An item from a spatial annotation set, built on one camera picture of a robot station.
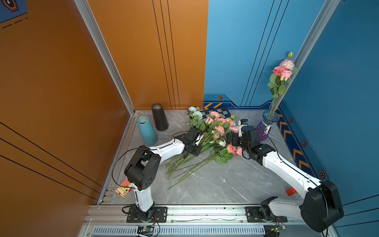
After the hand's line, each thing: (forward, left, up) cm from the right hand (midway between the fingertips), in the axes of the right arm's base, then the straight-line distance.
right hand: (233, 134), depth 85 cm
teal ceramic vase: (+3, +52, -3) cm, 52 cm away
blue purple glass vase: (+8, -21, -4) cm, 23 cm away
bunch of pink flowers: (+9, +10, -5) cm, 14 cm away
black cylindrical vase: (+16, +47, -7) cm, 50 cm away
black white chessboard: (+33, +1, -12) cm, 35 cm away
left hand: (-1, +21, -12) cm, 24 cm away
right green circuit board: (-43, -17, -17) cm, 50 cm away
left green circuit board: (-44, +47, -20) cm, 67 cm away
